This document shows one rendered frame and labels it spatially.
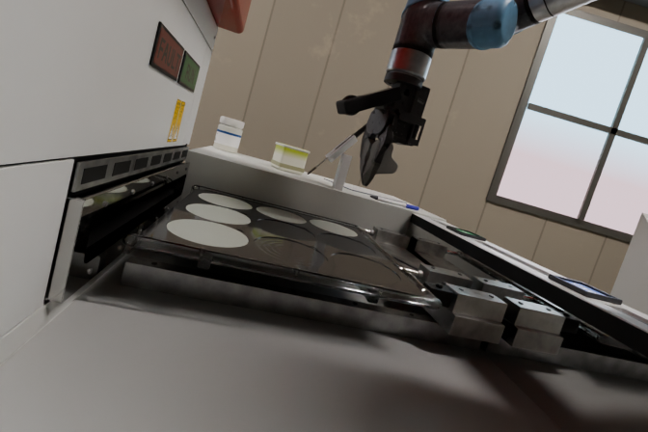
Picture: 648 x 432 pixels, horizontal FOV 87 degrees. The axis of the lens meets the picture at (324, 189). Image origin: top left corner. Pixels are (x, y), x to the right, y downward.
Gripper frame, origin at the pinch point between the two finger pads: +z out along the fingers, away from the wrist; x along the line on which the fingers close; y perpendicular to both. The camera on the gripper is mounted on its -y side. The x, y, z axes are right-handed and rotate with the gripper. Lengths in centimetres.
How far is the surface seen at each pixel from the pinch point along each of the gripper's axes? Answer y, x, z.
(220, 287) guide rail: -23.7, -17.4, 16.9
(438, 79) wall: 94, 124, -63
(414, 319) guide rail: 2.8, -21.9, 16.1
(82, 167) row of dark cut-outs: -38.6, -24.8, 4.0
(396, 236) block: 15.8, 6.1, 11.1
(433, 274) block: 7.7, -17.2, 10.7
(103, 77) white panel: -38.8, -23.8, -3.7
